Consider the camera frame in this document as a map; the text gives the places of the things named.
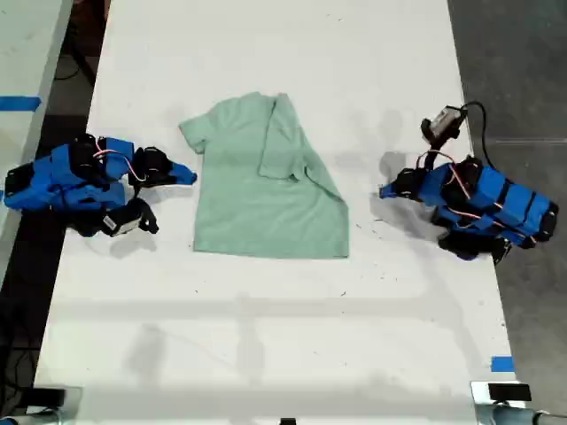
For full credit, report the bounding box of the pale green T-shirt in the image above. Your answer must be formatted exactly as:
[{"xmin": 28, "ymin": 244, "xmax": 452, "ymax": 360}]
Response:
[{"xmin": 178, "ymin": 91, "xmax": 351, "ymax": 260}]

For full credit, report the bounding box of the long blue tape strip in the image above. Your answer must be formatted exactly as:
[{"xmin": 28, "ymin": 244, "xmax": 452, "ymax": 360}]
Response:
[{"xmin": 0, "ymin": 96, "xmax": 43, "ymax": 112}]

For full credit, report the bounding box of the white side table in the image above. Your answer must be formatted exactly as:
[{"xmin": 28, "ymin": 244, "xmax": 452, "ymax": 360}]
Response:
[{"xmin": 0, "ymin": 0, "xmax": 74, "ymax": 284}]

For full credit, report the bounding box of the square blue tape piece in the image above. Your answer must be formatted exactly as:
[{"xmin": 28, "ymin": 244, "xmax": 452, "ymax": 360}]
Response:
[{"xmin": 490, "ymin": 355, "xmax": 516, "ymax": 374}]

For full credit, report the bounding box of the silver metal table clamp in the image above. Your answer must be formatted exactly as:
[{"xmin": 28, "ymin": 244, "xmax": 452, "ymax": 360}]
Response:
[
  {"xmin": 470, "ymin": 380, "xmax": 533, "ymax": 425},
  {"xmin": 25, "ymin": 385, "xmax": 85, "ymax": 425}
]

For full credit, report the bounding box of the camera black cable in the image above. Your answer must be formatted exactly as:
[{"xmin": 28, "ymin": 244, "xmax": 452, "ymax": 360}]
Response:
[
  {"xmin": 459, "ymin": 100, "xmax": 493, "ymax": 167},
  {"xmin": 129, "ymin": 170, "xmax": 144, "ymax": 203}
]

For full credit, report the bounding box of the camera black stalk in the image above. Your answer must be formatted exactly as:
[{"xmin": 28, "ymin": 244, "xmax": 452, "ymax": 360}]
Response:
[
  {"xmin": 420, "ymin": 117, "xmax": 462, "ymax": 154},
  {"xmin": 128, "ymin": 198, "xmax": 160, "ymax": 236}
]

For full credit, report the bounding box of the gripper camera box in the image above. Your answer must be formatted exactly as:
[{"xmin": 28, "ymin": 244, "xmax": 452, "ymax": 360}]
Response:
[
  {"xmin": 103, "ymin": 207, "xmax": 144, "ymax": 238},
  {"xmin": 431, "ymin": 104, "xmax": 467, "ymax": 134}
]

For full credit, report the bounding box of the black floor cable bundle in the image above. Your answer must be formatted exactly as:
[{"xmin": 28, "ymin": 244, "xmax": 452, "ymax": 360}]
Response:
[{"xmin": 0, "ymin": 344, "xmax": 42, "ymax": 402}]

